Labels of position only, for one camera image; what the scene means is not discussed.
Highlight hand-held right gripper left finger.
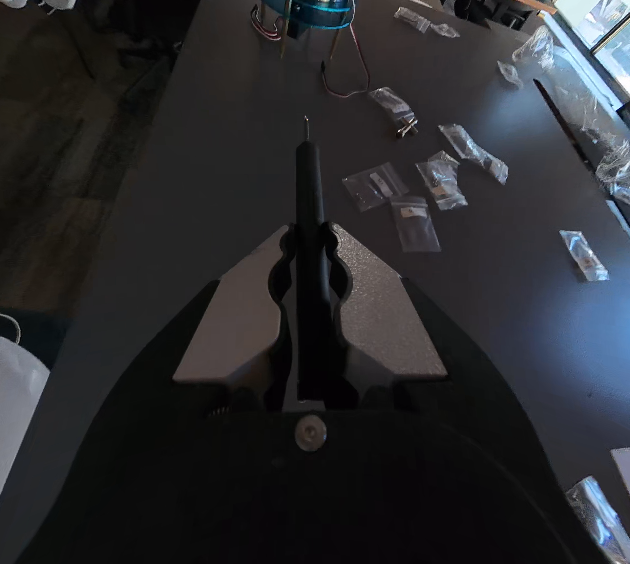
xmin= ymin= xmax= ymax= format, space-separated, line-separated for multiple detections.
xmin=173 ymin=224 xmax=296 ymax=397

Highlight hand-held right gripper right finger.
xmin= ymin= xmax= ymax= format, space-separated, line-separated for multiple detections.
xmin=321 ymin=223 xmax=449 ymax=407

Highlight black screwdriver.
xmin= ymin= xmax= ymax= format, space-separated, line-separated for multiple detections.
xmin=294 ymin=115 xmax=329 ymax=402

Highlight scattered small clear plastic bags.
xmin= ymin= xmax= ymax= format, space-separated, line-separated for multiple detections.
xmin=343 ymin=7 xmax=610 ymax=282

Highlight white bulky object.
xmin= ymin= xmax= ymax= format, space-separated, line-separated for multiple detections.
xmin=0 ymin=335 xmax=51 ymax=493

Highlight silvery crinkled plastic bag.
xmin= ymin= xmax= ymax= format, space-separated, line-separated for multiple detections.
xmin=565 ymin=475 xmax=630 ymax=564

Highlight large clear plastic sheet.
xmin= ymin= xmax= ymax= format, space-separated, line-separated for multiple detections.
xmin=512 ymin=25 xmax=630 ymax=205

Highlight window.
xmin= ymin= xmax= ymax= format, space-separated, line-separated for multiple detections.
xmin=539 ymin=0 xmax=630 ymax=97

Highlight looped red white servo cable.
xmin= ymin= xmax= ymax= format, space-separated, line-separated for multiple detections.
xmin=249 ymin=4 xmax=287 ymax=41

